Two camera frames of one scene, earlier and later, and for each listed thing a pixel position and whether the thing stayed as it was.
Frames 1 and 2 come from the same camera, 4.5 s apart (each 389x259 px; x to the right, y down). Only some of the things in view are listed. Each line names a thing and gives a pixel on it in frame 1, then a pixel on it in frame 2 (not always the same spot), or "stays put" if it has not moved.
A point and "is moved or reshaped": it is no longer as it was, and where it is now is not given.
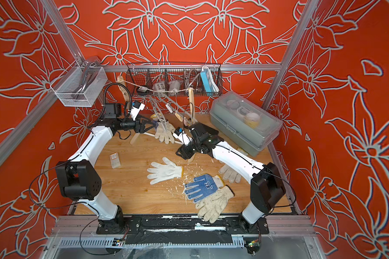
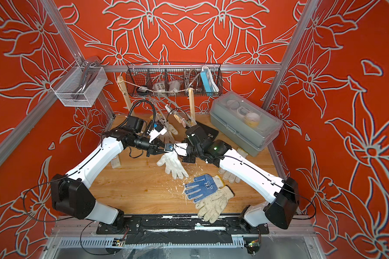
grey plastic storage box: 247,125 stays put
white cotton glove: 164,172 is moved or reshaped
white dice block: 160,86 stays put
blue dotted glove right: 203,186 stays put
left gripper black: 138,129 → 155,148
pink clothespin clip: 179,117 → 183,122
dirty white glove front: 212,209 stays put
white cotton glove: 164,131 stays put
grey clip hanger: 179,111 stays put
